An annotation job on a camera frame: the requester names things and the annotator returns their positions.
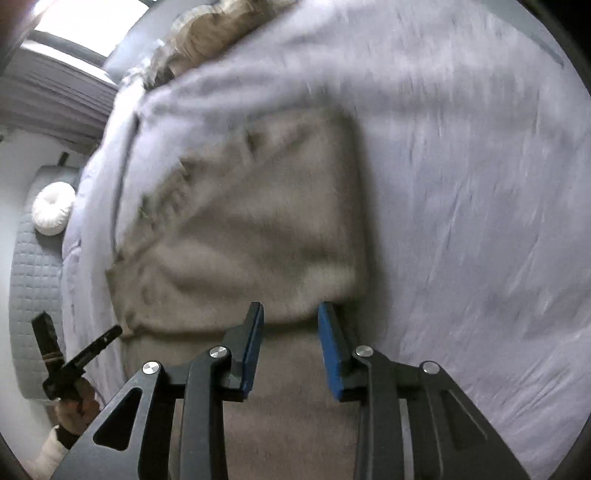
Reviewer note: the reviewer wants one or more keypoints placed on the window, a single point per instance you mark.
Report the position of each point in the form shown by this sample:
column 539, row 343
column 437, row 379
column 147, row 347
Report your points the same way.
column 78, row 21

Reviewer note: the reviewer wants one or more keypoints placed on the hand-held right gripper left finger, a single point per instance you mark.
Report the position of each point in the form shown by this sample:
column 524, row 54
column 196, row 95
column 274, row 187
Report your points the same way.
column 253, row 350

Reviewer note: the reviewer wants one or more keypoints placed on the person's left hand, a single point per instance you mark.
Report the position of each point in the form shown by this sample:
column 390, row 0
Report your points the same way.
column 76, row 410

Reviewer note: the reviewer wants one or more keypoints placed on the grey curtain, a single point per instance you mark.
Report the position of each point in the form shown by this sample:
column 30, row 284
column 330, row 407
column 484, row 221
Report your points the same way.
column 55, row 99

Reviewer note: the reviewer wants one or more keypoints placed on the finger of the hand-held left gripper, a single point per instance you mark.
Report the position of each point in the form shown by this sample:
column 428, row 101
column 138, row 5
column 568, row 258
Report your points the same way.
column 44, row 337
column 94, row 345

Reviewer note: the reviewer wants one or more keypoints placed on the person's left forearm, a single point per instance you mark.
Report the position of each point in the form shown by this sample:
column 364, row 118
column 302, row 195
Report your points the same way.
column 53, row 450

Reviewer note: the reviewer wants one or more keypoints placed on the white round pillow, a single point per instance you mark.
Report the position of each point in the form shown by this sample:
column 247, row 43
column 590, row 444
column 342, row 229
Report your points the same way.
column 53, row 207

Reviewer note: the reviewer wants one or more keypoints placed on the grey quilted bench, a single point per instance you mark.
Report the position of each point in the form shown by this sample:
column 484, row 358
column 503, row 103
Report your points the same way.
column 32, row 295

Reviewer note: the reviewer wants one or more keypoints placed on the fluffy beige throw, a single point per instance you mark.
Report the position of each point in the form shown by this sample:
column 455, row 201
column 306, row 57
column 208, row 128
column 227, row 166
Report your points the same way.
column 207, row 37

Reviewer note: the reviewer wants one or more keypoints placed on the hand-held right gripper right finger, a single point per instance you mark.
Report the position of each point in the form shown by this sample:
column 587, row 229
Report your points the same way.
column 329, row 350

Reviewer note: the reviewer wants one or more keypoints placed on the beige knit sweater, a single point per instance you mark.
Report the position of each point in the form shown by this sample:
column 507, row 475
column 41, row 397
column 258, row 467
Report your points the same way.
column 240, row 221

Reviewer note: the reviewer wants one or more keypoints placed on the lavender bed blanket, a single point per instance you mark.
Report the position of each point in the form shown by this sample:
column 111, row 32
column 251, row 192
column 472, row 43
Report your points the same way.
column 461, row 184

